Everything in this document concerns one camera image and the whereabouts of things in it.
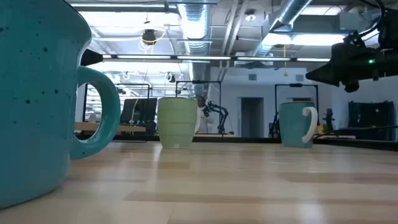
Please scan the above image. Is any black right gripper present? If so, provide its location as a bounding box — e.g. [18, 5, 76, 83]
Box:
[305, 43, 398, 93]

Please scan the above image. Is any small teal mug white handle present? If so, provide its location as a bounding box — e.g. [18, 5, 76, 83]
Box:
[279, 101, 319, 148]

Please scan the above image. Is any large teal speckled mug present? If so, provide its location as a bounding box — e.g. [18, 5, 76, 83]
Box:
[0, 0, 121, 210]

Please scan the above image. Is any green ribbed mug white handle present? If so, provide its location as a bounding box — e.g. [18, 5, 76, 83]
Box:
[157, 97, 201, 149]

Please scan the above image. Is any black background cabinet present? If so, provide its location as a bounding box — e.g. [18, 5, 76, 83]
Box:
[348, 100, 395, 141]

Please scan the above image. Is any background computer monitor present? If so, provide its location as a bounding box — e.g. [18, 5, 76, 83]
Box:
[120, 98, 158, 125]

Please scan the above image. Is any long overhead light bar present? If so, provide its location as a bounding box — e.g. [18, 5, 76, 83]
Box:
[102, 54, 331, 62]

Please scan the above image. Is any standing person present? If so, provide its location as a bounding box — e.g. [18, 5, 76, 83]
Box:
[197, 95, 215, 134]

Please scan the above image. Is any yellow hanging cord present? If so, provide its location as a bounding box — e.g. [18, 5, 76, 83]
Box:
[282, 45, 289, 77]

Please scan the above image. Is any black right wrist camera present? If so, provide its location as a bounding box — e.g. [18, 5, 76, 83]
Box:
[343, 30, 367, 48]

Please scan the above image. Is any black overhead camera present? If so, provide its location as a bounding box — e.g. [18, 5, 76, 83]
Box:
[141, 29, 157, 46]

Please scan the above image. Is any wooden shelf black metal frame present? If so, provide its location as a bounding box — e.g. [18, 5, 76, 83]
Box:
[73, 121, 147, 143]

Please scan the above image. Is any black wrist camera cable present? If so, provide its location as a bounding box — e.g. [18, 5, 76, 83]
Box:
[359, 0, 386, 38]

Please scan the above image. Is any black aluminium table frame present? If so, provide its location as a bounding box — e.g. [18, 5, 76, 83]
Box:
[74, 133, 398, 152]

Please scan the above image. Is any ribbed silver ceiling duct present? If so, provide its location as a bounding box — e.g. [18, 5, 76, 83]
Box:
[177, 2, 212, 97]

